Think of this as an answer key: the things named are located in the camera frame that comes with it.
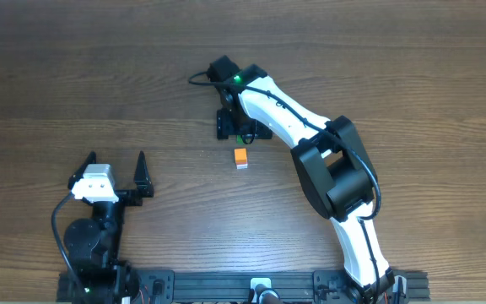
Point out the white cube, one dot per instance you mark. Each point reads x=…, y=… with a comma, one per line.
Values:
x=242, y=166

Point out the orange cube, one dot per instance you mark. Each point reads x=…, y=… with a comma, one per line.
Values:
x=240, y=155

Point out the mounting rail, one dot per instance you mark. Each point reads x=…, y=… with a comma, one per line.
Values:
x=217, y=287

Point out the green cube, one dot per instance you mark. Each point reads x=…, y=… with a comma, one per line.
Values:
x=239, y=139

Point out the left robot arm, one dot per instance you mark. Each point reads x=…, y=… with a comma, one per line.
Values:
x=87, y=240

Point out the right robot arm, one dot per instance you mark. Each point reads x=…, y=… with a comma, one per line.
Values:
x=268, y=110

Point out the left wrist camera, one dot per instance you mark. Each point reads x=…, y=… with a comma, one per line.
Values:
x=95, y=183

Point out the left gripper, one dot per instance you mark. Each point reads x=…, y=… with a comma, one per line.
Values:
x=130, y=198

